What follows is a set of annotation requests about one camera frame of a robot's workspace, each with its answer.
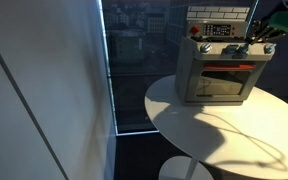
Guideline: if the large red round stove button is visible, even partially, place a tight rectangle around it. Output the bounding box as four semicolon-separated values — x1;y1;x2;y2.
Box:
189;25;201;36

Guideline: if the grey toy stove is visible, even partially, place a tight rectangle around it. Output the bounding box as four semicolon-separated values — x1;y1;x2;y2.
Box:
174;4;278;107

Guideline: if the thin window frame bar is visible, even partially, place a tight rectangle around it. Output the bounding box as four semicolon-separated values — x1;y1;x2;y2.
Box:
247;0;261;25

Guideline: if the red oven door handle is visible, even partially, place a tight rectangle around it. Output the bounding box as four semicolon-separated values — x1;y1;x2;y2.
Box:
202;63;257;71

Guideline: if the white table pedestal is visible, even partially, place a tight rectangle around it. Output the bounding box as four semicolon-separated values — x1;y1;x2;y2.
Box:
158;155;215;180

